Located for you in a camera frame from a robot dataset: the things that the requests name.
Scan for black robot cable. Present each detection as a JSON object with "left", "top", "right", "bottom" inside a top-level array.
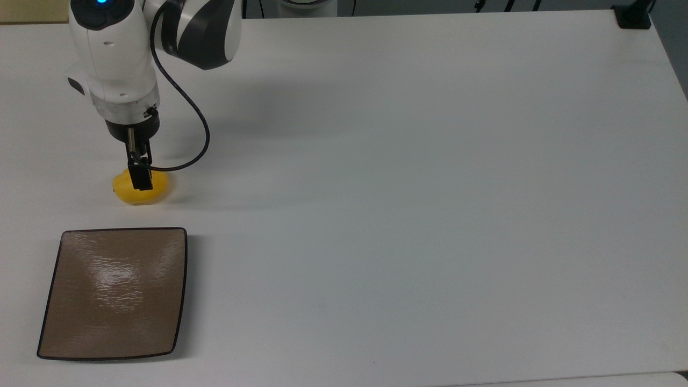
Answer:
[{"left": 149, "top": 8, "right": 211, "bottom": 173}]

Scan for brown square ceramic plate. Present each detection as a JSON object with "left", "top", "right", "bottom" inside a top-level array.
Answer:
[{"left": 37, "top": 227, "right": 188, "bottom": 361}]

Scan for tan wooden panel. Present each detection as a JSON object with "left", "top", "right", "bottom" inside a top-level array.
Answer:
[{"left": 0, "top": 0, "right": 70, "bottom": 25}]

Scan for yellow lemon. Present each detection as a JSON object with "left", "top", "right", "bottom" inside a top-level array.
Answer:
[{"left": 112, "top": 168, "right": 169, "bottom": 206}]

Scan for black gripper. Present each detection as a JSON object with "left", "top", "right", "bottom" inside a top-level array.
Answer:
[{"left": 105, "top": 110, "right": 161, "bottom": 191}]

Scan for black clamp stand base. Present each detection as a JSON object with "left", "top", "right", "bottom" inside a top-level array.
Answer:
[{"left": 612, "top": 0, "right": 654, "bottom": 30}]

